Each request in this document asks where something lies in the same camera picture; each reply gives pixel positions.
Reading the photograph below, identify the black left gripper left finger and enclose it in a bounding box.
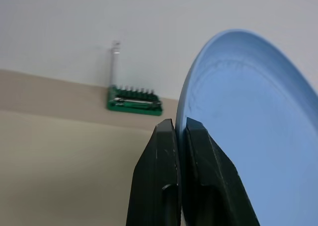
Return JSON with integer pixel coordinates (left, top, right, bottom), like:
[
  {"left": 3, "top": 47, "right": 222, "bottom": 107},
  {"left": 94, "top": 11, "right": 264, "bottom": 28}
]
[{"left": 126, "top": 118, "right": 184, "bottom": 226}]

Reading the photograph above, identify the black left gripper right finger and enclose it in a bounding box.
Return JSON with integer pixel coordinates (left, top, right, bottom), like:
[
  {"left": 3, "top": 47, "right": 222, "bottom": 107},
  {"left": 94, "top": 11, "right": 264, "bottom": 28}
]
[{"left": 182, "top": 117, "right": 261, "bottom": 226}]

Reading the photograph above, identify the blue plate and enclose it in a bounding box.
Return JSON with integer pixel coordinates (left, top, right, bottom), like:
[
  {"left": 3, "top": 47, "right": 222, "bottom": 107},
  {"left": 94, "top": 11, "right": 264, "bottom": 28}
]
[{"left": 175, "top": 28, "right": 318, "bottom": 226}]

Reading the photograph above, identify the green screwdriver bit set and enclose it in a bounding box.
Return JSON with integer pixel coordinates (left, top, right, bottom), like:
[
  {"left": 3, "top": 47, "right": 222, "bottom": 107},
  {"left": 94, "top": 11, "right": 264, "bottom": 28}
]
[{"left": 107, "top": 84, "right": 164, "bottom": 117}]

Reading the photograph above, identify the clear screwdriver handle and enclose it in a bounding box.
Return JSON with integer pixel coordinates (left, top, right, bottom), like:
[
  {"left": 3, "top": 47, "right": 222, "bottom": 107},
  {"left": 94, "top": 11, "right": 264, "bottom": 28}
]
[{"left": 109, "top": 40, "right": 122, "bottom": 88}]

